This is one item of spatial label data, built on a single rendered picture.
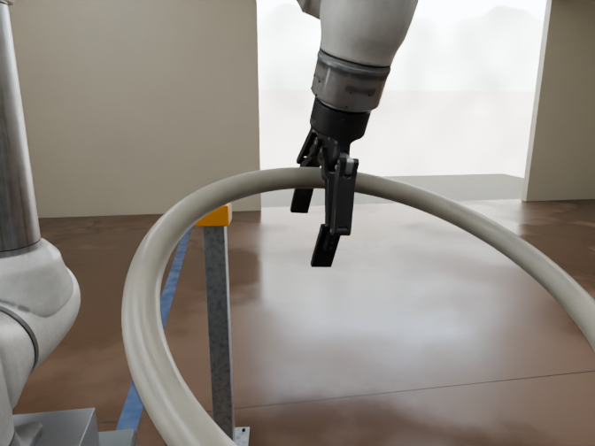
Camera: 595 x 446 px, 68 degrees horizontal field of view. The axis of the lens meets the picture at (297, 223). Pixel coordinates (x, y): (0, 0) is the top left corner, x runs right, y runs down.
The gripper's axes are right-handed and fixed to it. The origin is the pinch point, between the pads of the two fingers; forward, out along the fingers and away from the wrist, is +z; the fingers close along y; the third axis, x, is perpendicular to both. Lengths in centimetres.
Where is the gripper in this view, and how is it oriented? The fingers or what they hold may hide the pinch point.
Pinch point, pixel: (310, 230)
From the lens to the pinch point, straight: 66.8
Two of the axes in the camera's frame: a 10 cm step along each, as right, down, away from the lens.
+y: 2.3, 5.8, -7.8
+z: -1.9, 8.2, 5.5
